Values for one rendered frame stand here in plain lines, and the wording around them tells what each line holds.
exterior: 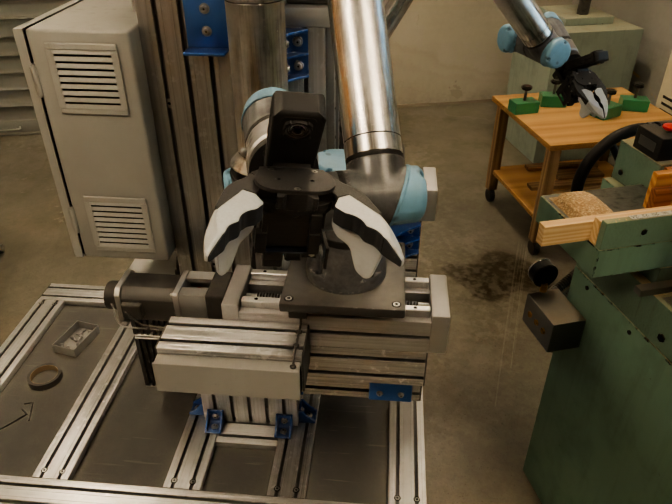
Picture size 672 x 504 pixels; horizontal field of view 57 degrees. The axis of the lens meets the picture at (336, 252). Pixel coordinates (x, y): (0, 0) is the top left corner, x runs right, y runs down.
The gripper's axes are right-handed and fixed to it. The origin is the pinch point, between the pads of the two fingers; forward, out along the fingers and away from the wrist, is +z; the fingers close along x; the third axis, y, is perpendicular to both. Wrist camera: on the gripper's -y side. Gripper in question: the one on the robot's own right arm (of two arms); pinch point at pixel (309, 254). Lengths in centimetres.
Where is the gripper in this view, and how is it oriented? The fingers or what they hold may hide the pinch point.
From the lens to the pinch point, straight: 46.7
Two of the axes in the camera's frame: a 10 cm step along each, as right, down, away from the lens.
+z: 1.6, 5.4, -8.2
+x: -9.8, -0.3, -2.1
